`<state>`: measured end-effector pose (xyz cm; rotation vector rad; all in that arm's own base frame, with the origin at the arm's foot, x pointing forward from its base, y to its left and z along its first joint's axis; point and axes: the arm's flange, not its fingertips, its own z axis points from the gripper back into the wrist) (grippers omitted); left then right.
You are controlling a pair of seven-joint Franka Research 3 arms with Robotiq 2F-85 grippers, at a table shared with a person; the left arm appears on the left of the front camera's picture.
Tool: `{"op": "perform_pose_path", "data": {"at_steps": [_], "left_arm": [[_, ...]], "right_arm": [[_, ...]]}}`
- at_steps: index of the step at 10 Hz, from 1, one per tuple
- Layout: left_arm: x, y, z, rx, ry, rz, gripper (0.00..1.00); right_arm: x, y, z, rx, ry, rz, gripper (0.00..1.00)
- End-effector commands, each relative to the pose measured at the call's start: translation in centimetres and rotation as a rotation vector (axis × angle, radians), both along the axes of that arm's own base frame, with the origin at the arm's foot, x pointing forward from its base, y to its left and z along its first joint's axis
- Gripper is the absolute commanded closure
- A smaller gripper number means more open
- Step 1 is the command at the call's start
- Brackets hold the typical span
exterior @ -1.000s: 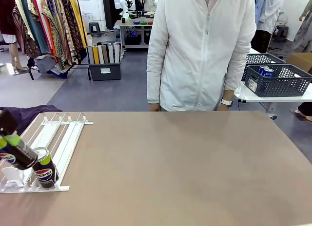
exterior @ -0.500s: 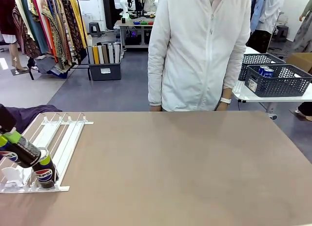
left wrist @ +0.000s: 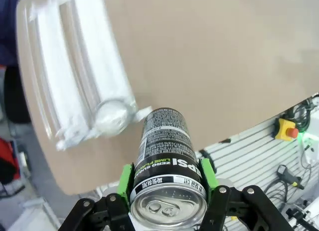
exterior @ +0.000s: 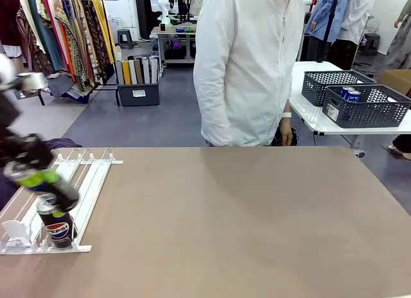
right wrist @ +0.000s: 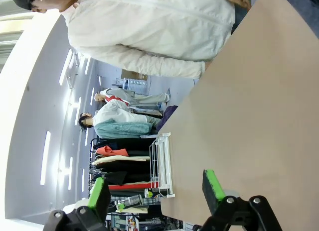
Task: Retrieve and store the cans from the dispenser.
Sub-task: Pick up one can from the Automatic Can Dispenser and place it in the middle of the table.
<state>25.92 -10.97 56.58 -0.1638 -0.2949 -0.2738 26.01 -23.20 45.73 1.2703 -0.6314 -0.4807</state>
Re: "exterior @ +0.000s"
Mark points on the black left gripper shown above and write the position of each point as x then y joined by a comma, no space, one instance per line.
25,150

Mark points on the black Pepsi can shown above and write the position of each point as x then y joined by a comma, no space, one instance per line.
57,227
19,174

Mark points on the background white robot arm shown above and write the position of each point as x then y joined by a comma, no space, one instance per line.
165,9

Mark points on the person's left hand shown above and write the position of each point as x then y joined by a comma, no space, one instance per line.
286,131

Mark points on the dark purple cloth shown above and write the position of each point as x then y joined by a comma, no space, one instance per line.
64,144

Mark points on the blue patterned cloth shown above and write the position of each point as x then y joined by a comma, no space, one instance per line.
80,95

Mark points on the grey cloth on floor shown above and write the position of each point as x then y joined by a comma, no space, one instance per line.
61,86

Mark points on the silver round metal stand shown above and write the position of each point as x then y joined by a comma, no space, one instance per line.
32,81

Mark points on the grey plastic storage bin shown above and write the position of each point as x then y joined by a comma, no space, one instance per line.
138,94

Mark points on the grey-white fabric roll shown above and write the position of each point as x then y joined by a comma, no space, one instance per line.
119,72

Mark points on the yellow fabric roll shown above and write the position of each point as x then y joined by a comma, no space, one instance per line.
126,72

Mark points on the cream fabric roll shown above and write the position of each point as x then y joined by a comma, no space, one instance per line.
132,71

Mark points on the brown fabric roll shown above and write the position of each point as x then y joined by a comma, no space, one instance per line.
139,71

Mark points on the clothes rack with colourful garments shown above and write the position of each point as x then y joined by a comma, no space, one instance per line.
64,31

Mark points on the white fabric roll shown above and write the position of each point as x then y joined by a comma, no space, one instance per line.
154,70
146,70

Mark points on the grey plastic stool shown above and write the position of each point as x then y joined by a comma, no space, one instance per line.
125,38

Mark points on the background work table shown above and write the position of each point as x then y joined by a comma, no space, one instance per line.
173,33

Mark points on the person in white jacket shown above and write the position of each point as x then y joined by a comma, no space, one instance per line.
244,70

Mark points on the white smartwatch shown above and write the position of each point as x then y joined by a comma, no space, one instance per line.
286,115

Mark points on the white side table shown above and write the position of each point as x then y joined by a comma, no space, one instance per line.
308,115

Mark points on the blue Pepsi can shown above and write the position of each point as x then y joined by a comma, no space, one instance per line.
345,93
355,96

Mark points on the mannequin in blue shirt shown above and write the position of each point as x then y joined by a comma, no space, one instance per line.
321,22

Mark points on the black pole stand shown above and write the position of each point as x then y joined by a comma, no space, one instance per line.
330,22

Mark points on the dark grey labelled lattice basket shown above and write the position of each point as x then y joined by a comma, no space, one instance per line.
366,113

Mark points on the mannequin in white shirt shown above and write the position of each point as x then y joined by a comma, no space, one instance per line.
356,18

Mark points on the black plastic stool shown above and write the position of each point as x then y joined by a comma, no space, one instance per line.
372,42

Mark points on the brown cardboard box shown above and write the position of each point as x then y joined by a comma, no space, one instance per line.
396,78

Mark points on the mannequin in grey dress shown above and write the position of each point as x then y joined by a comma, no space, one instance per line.
401,44

